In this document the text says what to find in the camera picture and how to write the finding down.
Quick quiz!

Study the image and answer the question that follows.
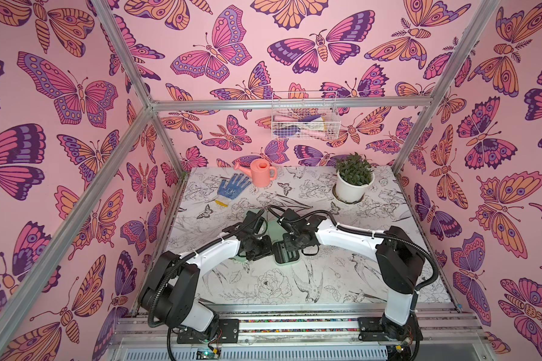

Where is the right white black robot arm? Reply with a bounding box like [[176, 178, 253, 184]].
[[266, 205, 440, 341]]

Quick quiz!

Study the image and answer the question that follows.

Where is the green case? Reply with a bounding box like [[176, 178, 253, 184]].
[[267, 224, 301, 266], [232, 255, 249, 263]]

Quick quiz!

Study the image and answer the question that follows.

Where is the blue garden glove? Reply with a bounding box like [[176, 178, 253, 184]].
[[215, 174, 251, 207]]

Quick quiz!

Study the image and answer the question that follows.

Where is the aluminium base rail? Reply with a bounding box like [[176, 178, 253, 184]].
[[107, 304, 498, 360]]

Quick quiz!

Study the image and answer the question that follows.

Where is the potted green plant white pot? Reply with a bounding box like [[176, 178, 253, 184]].
[[334, 153, 373, 204]]

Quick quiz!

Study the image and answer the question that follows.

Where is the white wire wall basket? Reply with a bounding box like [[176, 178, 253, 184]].
[[269, 90, 341, 141]]

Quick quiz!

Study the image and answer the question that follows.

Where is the pink watering can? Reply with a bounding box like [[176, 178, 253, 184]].
[[233, 159, 278, 188]]

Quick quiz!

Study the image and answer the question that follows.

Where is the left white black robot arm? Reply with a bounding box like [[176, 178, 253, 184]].
[[138, 210, 264, 341]]

